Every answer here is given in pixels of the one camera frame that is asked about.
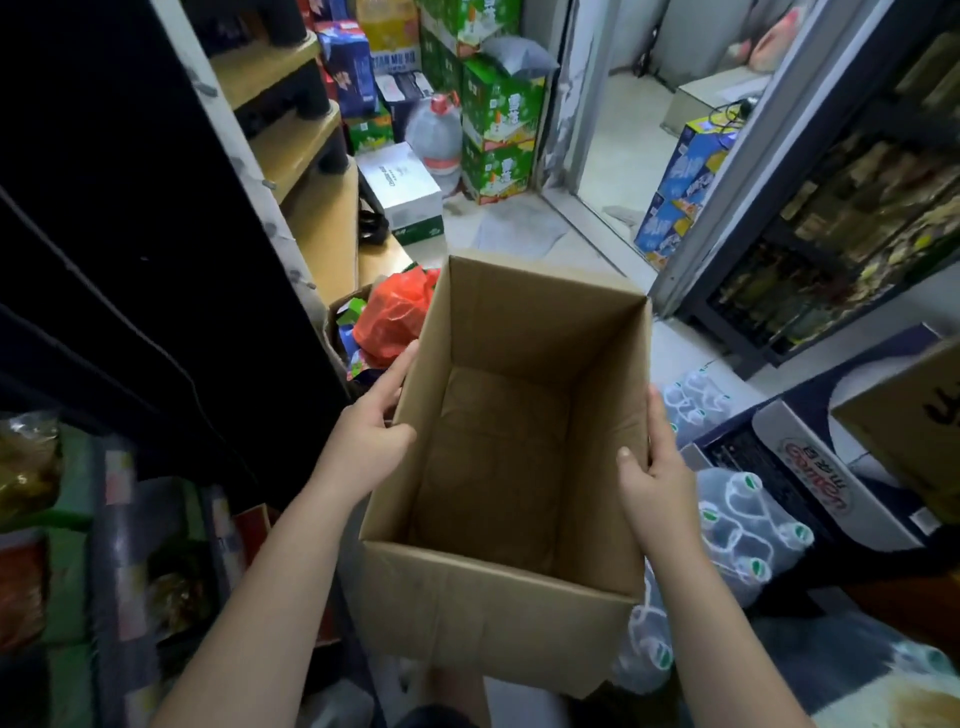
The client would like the glass door display fridge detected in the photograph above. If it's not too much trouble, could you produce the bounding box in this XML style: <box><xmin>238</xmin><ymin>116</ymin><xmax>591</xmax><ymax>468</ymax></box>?
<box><xmin>648</xmin><ymin>0</ymin><xmax>960</xmax><ymax>380</ymax></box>

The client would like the brown cardboard box with marking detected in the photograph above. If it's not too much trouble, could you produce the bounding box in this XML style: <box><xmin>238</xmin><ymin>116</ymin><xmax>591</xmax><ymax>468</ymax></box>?
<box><xmin>829</xmin><ymin>336</ymin><xmax>960</xmax><ymax>523</ymax></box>

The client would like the dark blue and white carton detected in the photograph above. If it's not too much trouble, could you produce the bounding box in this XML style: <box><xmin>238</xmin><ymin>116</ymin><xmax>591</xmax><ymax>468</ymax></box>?
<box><xmin>678</xmin><ymin>324</ymin><xmax>960</xmax><ymax>555</ymax></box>

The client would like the person's right forearm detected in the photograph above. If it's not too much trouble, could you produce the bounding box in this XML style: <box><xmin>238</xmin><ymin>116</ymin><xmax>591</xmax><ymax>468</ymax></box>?
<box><xmin>643</xmin><ymin>541</ymin><xmax>815</xmax><ymax>728</ymax></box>

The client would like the wooden shelf unit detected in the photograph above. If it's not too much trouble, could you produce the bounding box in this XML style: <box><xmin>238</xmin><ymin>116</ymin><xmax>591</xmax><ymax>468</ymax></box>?
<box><xmin>153</xmin><ymin>0</ymin><xmax>415</xmax><ymax>316</ymax></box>

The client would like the grey plastic bag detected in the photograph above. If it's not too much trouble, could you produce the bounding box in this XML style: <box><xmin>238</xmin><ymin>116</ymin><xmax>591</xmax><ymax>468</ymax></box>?
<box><xmin>480</xmin><ymin>34</ymin><xmax>561</xmax><ymax>81</ymax></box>

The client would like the person's left forearm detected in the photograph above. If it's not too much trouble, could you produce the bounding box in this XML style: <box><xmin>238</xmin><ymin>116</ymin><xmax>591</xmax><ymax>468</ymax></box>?
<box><xmin>150</xmin><ymin>476</ymin><xmax>372</xmax><ymax>728</ymax></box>

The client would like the blue printed carton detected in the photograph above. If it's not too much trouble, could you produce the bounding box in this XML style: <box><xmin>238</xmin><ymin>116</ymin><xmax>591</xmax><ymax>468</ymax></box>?
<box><xmin>315</xmin><ymin>19</ymin><xmax>381</xmax><ymax>118</ymax></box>

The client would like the white and green carton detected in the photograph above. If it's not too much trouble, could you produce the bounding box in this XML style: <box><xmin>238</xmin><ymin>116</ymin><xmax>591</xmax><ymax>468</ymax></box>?
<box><xmin>355</xmin><ymin>141</ymin><xmax>447</xmax><ymax>247</ymax></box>

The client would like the person's right hand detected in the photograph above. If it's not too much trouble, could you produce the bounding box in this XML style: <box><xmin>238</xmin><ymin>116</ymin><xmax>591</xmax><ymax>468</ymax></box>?
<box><xmin>616</xmin><ymin>385</ymin><xmax>706</xmax><ymax>560</ymax></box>

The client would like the small brown box of goods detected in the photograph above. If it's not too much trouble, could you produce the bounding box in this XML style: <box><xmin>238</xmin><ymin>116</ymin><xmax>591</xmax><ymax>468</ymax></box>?
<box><xmin>324</xmin><ymin>283</ymin><xmax>399</xmax><ymax>391</ymax></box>

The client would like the person's left hand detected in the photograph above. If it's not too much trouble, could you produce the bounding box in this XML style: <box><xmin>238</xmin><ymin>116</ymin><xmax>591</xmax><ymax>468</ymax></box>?
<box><xmin>318</xmin><ymin>339</ymin><xmax>421</xmax><ymax>505</ymax></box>

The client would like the large clear water jug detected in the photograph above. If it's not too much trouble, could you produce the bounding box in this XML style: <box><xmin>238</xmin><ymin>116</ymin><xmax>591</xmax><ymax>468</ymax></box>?
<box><xmin>405</xmin><ymin>93</ymin><xmax>465</xmax><ymax>198</ymax></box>

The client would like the person's leg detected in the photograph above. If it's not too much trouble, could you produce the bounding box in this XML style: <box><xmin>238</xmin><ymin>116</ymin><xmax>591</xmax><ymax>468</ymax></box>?
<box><xmin>390</xmin><ymin>663</ymin><xmax>496</xmax><ymax>728</ymax></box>

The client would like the blue milk carton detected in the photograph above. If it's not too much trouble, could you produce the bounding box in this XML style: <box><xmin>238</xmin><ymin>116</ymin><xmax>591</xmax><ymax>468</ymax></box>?
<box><xmin>657</xmin><ymin>114</ymin><xmax>744</xmax><ymax>223</ymax></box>
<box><xmin>633</xmin><ymin>192</ymin><xmax>696</xmax><ymax>273</ymax></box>

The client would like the red plastic bag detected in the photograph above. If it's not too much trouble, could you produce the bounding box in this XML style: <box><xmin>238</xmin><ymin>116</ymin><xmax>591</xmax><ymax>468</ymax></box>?
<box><xmin>352</xmin><ymin>266</ymin><xmax>442</xmax><ymax>369</ymax></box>

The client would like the shrink-wrapped water bottle pack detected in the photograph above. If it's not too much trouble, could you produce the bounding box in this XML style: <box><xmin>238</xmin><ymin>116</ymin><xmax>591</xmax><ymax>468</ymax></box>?
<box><xmin>609</xmin><ymin>561</ymin><xmax>676</xmax><ymax>697</ymax></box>
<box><xmin>663</xmin><ymin>366</ymin><xmax>735</xmax><ymax>445</ymax></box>
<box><xmin>694</xmin><ymin>468</ymin><xmax>816</xmax><ymax>610</ymax></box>

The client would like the green drink carton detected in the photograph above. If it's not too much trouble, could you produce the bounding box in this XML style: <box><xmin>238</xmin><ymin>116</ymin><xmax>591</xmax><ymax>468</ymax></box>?
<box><xmin>460</xmin><ymin>135</ymin><xmax>537</xmax><ymax>205</ymax></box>
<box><xmin>417</xmin><ymin>0</ymin><xmax>523</xmax><ymax>58</ymax></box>
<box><xmin>460</xmin><ymin>54</ymin><xmax>547</xmax><ymax>153</ymax></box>

